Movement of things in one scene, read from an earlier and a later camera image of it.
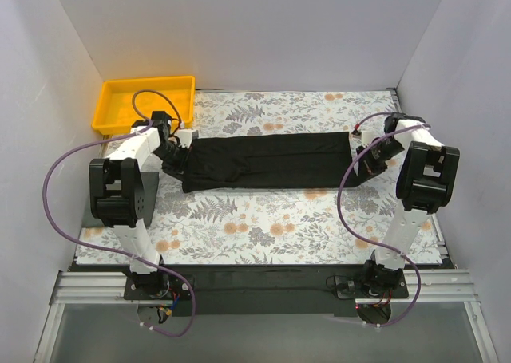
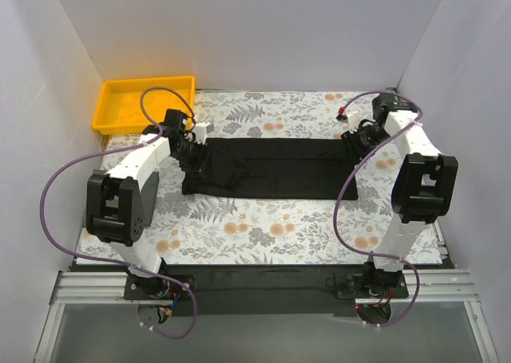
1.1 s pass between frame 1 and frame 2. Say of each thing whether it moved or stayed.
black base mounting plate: stayed
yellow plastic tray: stayed
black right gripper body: moved
